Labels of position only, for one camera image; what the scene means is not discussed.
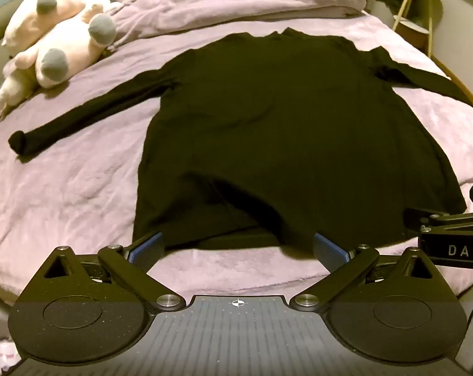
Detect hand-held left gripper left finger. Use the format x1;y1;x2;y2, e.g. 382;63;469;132
22;232;186;312

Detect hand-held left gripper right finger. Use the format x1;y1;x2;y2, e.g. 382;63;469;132
289;233;456;312

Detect black long-sleeve shirt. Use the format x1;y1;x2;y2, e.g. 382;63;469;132
8;27;473;260

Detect purple bed sheet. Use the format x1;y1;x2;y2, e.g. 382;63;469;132
0;10;473;306

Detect white and pink clutter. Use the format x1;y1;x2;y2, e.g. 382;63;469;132
0;332;23;376

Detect yellow side shelf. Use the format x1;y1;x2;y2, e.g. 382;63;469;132
391;0;444;58

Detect pink plush toy grey feet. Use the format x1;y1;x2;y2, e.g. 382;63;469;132
0;0;122;111
2;0;87;48

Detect purple duvet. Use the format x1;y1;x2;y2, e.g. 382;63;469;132
91;0;367;44

